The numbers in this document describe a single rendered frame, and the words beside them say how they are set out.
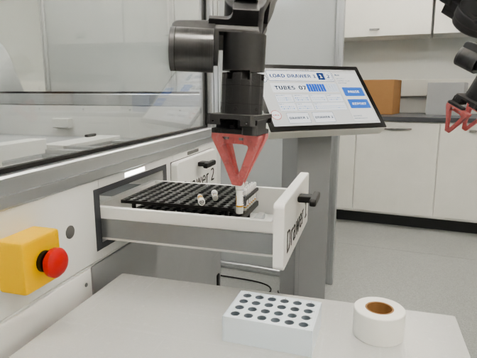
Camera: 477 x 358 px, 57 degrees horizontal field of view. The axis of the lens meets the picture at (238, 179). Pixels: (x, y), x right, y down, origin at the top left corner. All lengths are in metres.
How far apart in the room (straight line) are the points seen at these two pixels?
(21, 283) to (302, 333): 0.37
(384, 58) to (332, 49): 1.99
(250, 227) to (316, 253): 1.17
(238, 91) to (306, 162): 1.19
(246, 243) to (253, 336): 0.17
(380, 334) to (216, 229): 0.30
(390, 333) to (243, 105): 0.36
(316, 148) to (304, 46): 0.87
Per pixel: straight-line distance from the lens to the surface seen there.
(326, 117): 1.68
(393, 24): 4.08
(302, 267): 1.86
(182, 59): 0.59
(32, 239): 0.64
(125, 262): 0.93
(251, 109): 0.58
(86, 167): 0.79
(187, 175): 1.13
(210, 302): 0.75
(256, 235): 0.72
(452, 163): 3.74
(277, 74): 1.72
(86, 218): 0.80
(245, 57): 0.58
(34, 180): 0.69
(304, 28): 2.51
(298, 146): 1.72
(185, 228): 0.76
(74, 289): 0.80
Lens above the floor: 1.10
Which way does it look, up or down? 11 degrees down
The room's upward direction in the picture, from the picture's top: straight up
